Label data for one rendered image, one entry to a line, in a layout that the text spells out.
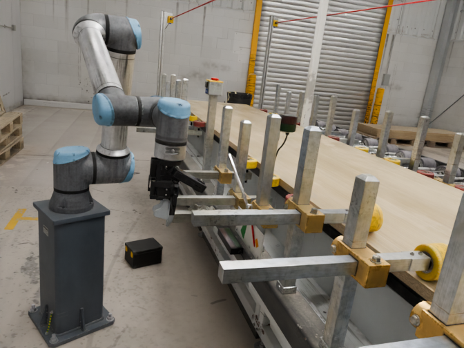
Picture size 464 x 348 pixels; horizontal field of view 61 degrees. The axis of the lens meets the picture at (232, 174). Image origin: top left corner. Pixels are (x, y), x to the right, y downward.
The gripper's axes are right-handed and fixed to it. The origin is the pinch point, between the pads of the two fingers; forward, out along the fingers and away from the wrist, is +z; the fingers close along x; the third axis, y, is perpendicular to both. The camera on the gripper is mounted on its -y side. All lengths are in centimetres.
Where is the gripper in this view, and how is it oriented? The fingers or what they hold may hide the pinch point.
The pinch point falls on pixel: (170, 221)
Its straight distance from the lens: 122.3
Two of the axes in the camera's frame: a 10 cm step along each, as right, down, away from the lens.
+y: -9.5, -0.5, -3.1
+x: 2.8, 2.9, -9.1
